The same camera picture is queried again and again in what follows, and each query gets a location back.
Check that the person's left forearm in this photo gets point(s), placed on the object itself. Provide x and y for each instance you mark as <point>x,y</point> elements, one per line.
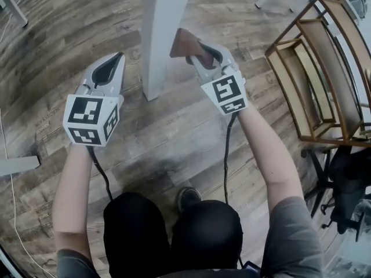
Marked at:
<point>72,190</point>

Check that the black office chair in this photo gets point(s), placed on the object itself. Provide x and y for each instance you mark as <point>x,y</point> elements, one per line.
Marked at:
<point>350,178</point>

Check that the person's right black shoe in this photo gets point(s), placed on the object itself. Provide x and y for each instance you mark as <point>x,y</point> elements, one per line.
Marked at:
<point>189,198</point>

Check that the person's black trousers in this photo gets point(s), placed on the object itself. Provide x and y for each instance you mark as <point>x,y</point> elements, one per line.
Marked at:
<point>136,230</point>

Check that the person's dark grey t-shirt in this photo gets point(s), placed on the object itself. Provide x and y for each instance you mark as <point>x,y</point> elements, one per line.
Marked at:
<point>290,236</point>

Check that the person's right forearm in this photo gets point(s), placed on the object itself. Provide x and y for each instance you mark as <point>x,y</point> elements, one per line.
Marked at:
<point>266,161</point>

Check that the brown cloth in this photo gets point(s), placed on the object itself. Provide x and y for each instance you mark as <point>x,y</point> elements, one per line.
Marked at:
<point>185,43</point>

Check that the gold-framed rattan shelf cart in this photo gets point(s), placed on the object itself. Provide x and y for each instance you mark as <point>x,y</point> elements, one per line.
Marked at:
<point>342,68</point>

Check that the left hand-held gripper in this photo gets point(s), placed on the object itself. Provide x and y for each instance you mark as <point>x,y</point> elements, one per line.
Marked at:
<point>87,117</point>

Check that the wooden table with white legs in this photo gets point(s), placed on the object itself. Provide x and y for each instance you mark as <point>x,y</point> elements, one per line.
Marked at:
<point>162,25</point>

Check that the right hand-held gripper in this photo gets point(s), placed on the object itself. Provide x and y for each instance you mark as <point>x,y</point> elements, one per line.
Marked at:
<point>227,93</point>

